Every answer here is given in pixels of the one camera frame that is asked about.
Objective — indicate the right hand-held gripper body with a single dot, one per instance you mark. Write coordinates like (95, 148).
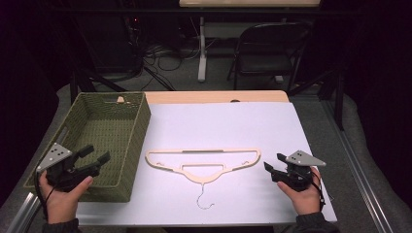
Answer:
(301, 158)

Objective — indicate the aluminium rail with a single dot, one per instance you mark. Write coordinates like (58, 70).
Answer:
(356, 174)
(22, 213)

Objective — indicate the person's right hand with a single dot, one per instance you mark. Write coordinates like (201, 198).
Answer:
(304, 199)

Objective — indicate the black metal stand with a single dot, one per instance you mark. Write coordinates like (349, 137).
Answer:
(336, 97)
(82, 82)

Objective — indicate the person's left hand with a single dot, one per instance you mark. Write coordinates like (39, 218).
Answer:
(63, 200)

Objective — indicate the white table mat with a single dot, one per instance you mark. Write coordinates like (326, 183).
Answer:
(226, 129)

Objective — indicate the black folding chair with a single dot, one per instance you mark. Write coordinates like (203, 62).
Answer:
(262, 63)

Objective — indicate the wooden clothes hanger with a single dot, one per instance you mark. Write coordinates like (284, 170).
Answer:
(162, 151)

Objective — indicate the light wooden table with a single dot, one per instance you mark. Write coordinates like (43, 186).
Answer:
(194, 96)

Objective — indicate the white desk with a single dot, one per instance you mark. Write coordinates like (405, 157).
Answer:
(202, 48)

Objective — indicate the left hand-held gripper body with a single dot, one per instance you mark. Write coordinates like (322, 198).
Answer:
(54, 156)

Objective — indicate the green woven basket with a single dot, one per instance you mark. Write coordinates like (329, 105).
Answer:
(107, 129)

